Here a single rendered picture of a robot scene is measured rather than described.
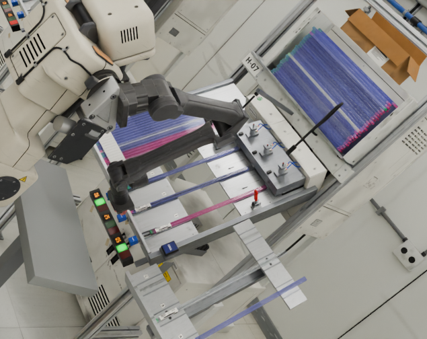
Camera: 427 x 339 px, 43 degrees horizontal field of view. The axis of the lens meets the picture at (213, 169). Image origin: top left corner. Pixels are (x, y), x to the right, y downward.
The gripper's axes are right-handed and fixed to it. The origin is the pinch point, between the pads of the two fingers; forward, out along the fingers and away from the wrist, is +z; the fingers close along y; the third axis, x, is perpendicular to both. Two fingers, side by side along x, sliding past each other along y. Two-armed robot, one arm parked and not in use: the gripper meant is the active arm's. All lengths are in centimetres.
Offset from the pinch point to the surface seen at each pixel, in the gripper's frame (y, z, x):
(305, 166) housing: -13, -4, -71
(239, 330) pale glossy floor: -3, 172, -63
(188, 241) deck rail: -20.3, 1.9, -16.7
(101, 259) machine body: 17, 55, 9
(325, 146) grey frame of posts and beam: -9, -6, -82
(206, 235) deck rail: -20.6, 2.0, -23.9
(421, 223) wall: -15, 106, -178
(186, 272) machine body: -15.6, 34.1, -18.4
